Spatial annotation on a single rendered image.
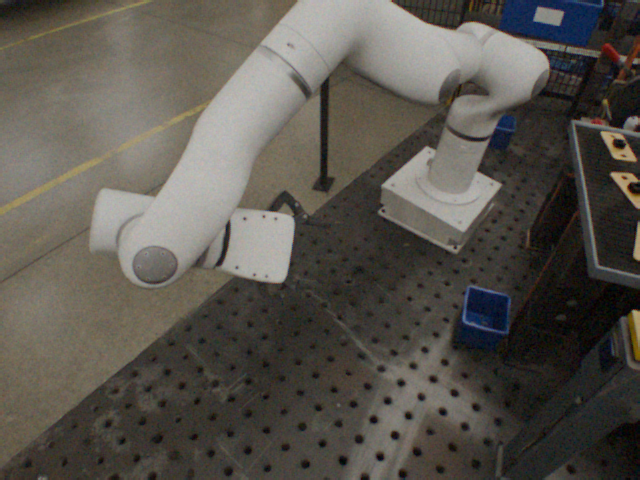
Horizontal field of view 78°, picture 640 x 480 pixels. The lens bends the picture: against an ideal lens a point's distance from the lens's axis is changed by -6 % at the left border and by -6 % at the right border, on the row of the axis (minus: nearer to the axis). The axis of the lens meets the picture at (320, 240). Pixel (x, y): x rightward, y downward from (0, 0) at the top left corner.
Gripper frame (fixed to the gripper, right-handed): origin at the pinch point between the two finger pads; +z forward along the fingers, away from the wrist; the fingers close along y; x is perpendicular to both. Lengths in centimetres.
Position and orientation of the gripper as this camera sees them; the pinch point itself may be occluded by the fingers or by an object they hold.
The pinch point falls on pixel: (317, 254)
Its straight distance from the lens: 64.9
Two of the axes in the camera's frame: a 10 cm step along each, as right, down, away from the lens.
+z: 8.8, 1.5, 4.6
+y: -1.6, 9.9, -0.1
